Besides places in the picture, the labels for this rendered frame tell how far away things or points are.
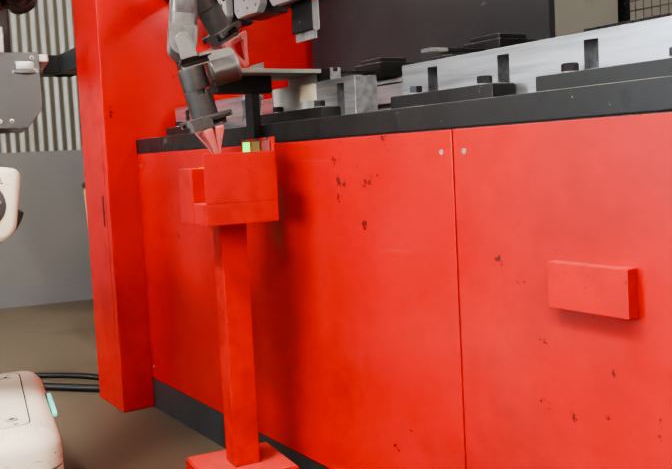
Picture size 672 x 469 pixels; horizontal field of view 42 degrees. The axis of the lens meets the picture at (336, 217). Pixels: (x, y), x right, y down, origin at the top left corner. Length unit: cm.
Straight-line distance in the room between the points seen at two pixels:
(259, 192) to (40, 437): 66
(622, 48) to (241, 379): 107
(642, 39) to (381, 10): 152
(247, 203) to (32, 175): 367
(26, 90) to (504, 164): 105
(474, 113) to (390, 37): 132
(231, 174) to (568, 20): 331
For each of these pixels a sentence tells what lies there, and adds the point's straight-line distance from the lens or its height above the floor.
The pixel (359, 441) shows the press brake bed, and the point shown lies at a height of 20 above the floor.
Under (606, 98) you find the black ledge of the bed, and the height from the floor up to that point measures 85.
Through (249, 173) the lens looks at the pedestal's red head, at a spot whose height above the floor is 76.
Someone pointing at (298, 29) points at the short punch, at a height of 111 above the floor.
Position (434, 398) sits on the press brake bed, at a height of 34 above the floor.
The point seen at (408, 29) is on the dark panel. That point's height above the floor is 116.
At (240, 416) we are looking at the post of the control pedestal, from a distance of 200.
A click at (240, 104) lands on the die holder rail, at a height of 95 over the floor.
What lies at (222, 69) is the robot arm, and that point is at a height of 98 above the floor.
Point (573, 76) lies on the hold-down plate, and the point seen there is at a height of 90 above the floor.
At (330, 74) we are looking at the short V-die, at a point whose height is 98.
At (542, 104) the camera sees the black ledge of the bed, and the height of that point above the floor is 85.
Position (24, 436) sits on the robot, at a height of 27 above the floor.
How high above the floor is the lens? 80
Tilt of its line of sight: 4 degrees down
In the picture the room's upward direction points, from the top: 3 degrees counter-clockwise
